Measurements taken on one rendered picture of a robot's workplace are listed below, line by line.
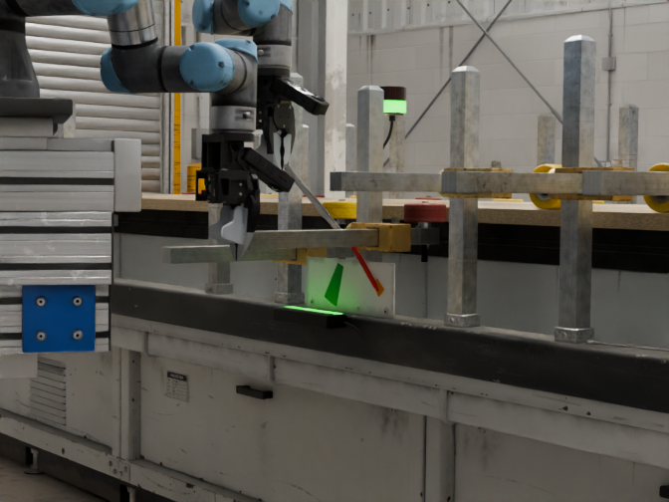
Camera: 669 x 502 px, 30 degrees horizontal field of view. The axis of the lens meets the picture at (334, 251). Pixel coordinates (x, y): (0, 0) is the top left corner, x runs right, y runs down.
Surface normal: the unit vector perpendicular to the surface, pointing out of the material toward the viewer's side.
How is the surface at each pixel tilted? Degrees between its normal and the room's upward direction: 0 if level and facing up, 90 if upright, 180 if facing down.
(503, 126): 90
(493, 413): 90
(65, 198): 90
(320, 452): 90
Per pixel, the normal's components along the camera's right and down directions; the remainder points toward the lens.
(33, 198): 0.25, 0.05
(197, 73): -0.25, 0.04
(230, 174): 0.62, 0.04
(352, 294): -0.78, 0.03
